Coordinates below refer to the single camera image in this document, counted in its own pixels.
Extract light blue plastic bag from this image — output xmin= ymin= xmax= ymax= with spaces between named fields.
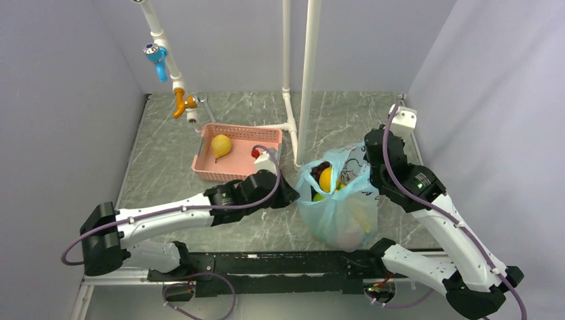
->
xmin=294 ymin=143 xmax=379 ymax=252

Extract yellow fake pear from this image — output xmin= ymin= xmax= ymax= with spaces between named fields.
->
xmin=211 ymin=134 xmax=232 ymax=159

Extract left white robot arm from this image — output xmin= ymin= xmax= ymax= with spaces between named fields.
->
xmin=80 ymin=170 xmax=299 ymax=280

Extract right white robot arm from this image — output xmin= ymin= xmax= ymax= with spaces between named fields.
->
xmin=364 ymin=127 xmax=524 ymax=319

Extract green fake lime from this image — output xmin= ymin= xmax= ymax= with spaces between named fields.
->
xmin=312 ymin=193 xmax=326 ymax=202

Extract dark fake grapes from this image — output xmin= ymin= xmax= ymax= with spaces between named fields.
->
xmin=310 ymin=161 xmax=331 ymax=183

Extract yellow fake lemon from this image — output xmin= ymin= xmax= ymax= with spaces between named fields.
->
xmin=318 ymin=167 xmax=332 ymax=193

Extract pink plastic basket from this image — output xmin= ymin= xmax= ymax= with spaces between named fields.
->
xmin=192 ymin=123 xmax=283 ymax=182

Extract silver wrench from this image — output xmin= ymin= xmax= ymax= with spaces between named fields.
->
xmin=198 ymin=93 xmax=217 ymax=123

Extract orange plastic faucet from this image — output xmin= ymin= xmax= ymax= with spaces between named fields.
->
xmin=173 ymin=88 xmax=198 ymax=119

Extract blue plastic faucet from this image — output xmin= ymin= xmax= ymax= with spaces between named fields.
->
xmin=143 ymin=43 xmax=168 ymax=83

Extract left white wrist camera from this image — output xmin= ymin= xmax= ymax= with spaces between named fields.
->
xmin=251 ymin=148 xmax=277 ymax=174

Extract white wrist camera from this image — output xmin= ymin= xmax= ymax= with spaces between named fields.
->
xmin=251 ymin=148 xmax=277 ymax=174
xmin=388 ymin=104 xmax=418 ymax=141

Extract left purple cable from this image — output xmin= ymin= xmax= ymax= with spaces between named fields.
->
xmin=61 ymin=145 xmax=283 ymax=320

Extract purple cable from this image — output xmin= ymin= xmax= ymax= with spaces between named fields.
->
xmin=61 ymin=145 xmax=283 ymax=320
xmin=364 ymin=102 xmax=528 ymax=320

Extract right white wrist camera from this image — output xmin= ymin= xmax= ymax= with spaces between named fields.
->
xmin=388 ymin=104 xmax=418 ymax=141

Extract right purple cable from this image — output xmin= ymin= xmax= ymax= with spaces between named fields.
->
xmin=364 ymin=102 xmax=528 ymax=320

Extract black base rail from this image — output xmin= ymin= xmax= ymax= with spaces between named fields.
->
xmin=147 ymin=250 xmax=392 ymax=297

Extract white pvc pipe frame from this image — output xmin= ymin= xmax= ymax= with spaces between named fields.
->
xmin=132 ymin=0 xmax=322 ymax=169

